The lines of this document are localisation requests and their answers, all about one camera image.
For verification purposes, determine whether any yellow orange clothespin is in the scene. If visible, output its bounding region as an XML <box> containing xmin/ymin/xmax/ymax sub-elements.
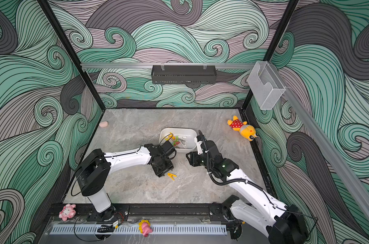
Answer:
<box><xmin>167</xmin><ymin>173</ymin><xmax>177</xmax><ymax>181</ymax></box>

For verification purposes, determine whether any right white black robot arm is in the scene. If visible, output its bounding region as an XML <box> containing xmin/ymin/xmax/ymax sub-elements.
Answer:
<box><xmin>186</xmin><ymin>136</ymin><xmax>310</xmax><ymax>244</ymax></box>

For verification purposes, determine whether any pink yellow flower toy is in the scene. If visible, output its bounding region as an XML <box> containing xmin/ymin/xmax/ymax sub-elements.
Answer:
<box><xmin>139</xmin><ymin>220</ymin><xmax>153</xmax><ymax>237</ymax></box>

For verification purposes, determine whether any black wall-mounted tray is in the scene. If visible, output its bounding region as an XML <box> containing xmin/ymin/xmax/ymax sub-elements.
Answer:
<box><xmin>151</xmin><ymin>65</ymin><xmax>217</xmax><ymax>84</ymax></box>

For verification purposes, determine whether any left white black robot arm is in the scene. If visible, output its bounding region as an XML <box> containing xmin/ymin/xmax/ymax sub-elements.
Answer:
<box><xmin>75</xmin><ymin>142</ymin><xmax>177</xmax><ymax>214</ymax></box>

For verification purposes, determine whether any white plastic storage box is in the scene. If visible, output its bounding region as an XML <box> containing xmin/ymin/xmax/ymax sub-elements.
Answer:
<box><xmin>159</xmin><ymin>128</ymin><xmax>197</xmax><ymax>154</ymax></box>

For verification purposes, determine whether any white slotted cable duct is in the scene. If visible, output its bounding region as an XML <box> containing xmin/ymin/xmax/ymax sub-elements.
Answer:
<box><xmin>49</xmin><ymin>224</ymin><xmax>228</xmax><ymax>235</ymax></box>

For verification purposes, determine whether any small pink eraser blob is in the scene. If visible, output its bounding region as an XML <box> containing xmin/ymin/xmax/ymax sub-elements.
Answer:
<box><xmin>99</xmin><ymin>121</ymin><xmax>109</xmax><ymax>128</ymax></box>

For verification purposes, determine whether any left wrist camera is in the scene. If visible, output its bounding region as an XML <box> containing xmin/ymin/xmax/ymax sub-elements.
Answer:
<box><xmin>161</xmin><ymin>141</ymin><xmax>177</xmax><ymax>160</ymax></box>

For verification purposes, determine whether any white clothespin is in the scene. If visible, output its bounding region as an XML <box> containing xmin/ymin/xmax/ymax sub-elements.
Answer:
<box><xmin>178</xmin><ymin>136</ymin><xmax>188</xmax><ymax>148</ymax></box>

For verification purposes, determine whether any pink pig toy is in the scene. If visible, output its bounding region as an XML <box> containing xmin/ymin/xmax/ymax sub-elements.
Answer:
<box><xmin>59</xmin><ymin>204</ymin><xmax>76</xmax><ymax>221</ymax></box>

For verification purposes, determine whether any yellow bear plush toy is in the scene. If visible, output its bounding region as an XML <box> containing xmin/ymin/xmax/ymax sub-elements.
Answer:
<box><xmin>227</xmin><ymin>116</ymin><xmax>258</xmax><ymax>141</ymax></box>

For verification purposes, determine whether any clear acrylic wall holder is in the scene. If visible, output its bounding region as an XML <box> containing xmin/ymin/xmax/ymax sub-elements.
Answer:
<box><xmin>247</xmin><ymin>62</ymin><xmax>286</xmax><ymax>110</ymax></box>

